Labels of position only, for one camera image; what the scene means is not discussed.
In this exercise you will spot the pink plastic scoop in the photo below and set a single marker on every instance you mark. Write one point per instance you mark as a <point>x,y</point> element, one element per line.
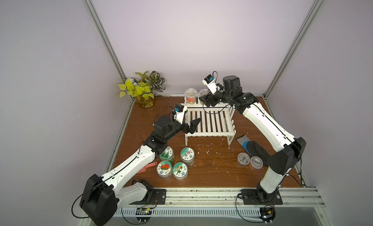
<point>148,166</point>

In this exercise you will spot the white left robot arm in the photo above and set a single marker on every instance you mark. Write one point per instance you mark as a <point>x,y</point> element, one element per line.
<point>104,194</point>

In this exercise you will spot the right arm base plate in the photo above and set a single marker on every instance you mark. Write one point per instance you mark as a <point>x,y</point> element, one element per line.
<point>259,197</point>

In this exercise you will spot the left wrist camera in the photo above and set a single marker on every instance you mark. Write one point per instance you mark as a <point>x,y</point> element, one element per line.
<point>179,113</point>

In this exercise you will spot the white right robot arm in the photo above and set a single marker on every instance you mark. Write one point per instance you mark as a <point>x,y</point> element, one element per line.
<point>288,149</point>

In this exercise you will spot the black blue garden glove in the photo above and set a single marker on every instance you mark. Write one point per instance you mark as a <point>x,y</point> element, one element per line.
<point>254,149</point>

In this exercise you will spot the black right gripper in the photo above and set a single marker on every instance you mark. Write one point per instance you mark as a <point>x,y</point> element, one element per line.
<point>212,98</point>

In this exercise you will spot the clear container red seeds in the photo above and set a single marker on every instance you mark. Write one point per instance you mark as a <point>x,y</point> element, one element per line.
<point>190,96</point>

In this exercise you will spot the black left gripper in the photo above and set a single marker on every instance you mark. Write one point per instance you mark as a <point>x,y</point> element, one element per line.
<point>189,128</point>

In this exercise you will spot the green potted plant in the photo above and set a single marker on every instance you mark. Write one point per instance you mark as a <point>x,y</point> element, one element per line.
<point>143,90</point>

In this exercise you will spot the right controller board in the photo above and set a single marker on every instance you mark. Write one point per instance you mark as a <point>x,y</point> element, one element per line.
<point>267,214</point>

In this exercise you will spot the white wooden slatted shelf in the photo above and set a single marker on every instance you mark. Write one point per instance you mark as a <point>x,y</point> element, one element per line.
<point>215,121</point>

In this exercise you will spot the clear seed container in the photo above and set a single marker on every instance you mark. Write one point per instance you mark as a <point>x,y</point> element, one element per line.
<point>256,163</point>
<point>243,159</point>
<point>204,94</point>

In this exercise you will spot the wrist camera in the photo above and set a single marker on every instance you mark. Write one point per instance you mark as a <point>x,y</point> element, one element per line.
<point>210,82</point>
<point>179,113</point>

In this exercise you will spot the jar with tree lid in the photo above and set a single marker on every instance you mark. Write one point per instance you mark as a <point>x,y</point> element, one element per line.
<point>168,155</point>

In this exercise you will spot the aluminium front rail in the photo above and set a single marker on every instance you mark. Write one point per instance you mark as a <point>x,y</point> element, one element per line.
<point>230,197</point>

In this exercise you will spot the controller board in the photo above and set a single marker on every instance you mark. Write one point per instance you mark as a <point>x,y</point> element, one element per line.
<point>143,215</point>
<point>267,214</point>

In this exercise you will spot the left controller board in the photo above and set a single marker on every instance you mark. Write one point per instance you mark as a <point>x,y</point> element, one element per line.
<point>143,215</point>

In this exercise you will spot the jar with orange flower lid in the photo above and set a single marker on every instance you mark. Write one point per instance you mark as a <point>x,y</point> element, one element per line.
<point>180,171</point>

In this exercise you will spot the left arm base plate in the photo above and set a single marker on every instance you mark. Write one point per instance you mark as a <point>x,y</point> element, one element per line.
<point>155,197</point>

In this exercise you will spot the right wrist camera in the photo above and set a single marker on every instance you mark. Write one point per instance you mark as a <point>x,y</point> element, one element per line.
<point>210,82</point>

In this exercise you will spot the jar with strawberry lid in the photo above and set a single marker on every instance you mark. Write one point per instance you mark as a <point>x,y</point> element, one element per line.
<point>164,170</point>

